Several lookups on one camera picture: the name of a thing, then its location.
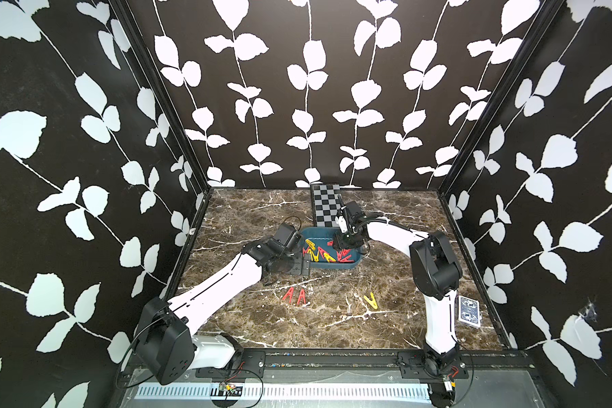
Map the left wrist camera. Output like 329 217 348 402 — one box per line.
273 223 302 252

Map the white slotted cable duct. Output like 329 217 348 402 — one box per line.
134 382 431 404

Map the teal storage box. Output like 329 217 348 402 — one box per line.
300 227 362 270

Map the red clothespin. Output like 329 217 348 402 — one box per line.
282 287 295 304
295 289 307 306

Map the yellow clothespin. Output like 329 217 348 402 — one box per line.
363 292 378 310

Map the black white checkerboard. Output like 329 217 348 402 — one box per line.
310 184 343 228

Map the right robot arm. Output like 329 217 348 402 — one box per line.
333 202 462 377

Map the blue playing card box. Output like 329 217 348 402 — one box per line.
457 296 482 328

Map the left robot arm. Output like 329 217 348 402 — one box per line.
132 238 303 385

